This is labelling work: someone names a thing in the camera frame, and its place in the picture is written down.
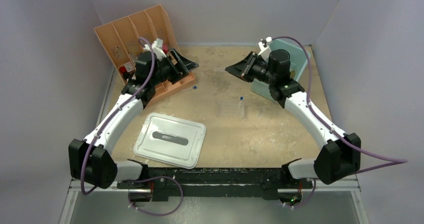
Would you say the mint green plastic bin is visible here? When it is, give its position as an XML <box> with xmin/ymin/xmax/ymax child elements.
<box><xmin>250</xmin><ymin>38</ymin><xmax>308</xmax><ymax>102</ymax></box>

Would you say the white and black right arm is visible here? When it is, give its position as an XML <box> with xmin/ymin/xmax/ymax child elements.
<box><xmin>225</xmin><ymin>49</ymin><xmax>361</xmax><ymax>188</ymax></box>

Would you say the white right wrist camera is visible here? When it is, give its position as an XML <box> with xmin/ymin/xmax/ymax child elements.
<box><xmin>258</xmin><ymin>36</ymin><xmax>273</xmax><ymax>61</ymax></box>

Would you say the peach plastic desk organizer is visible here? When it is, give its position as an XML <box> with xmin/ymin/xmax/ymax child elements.
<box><xmin>94</xmin><ymin>4</ymin><xmax>180</xmax><ymax>95</ymax></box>

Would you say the red black item in organizer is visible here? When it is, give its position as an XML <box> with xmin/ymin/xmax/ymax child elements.
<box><xmin>118</xmin><ymin>61</ymin><xmax>135</xmax><ymax>80</ymax></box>

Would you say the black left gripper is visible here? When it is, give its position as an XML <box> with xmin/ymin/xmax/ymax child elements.
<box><xmin>150</xmin><ymin>49</ymin><xmax>198</xmax><ymax>87</ymax></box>

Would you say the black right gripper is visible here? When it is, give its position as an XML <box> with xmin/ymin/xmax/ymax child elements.
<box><xmin>225</xmin><ymin>52</ymin><xmax>276</xmax><ymax>86</ymax></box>

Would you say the clear test tube rack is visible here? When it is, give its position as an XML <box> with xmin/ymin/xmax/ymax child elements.
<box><xmin>216</xmin><ymin>100</ymin><xmax>243</xmax><ymax>119</ymax></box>

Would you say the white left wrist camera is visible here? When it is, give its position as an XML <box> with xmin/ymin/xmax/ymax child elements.
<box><xmin>151</xmin><ymin>38</ymin><xmax>167</xmax><ymax>60</ymax></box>

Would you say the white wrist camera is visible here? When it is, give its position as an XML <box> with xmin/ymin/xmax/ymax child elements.
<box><xmin>151</xmin><ymin>38</ymin><xmax>167</xmax><ymax>60</ymax></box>
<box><xmin>258</xmin><ymin>36</ymin><xmax>273</xmax><ymax>61</ymax></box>

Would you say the white plastic bin lid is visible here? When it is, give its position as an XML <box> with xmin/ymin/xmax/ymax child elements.
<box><xmin>133</xmin><ymin>112</ymin><xmax>207</xmax><ymax>169</ymax></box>

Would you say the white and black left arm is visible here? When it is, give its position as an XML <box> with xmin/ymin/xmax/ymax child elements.
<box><xmin>68</xmin><ymin>48</ymin><xmax>199</xmax><ymax>189</ymax></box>

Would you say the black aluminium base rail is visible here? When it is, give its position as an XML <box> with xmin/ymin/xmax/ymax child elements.
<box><xmin>117</xmin><ymin>167</ymin><xmax>313</xmax><ymax>202</ymax></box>

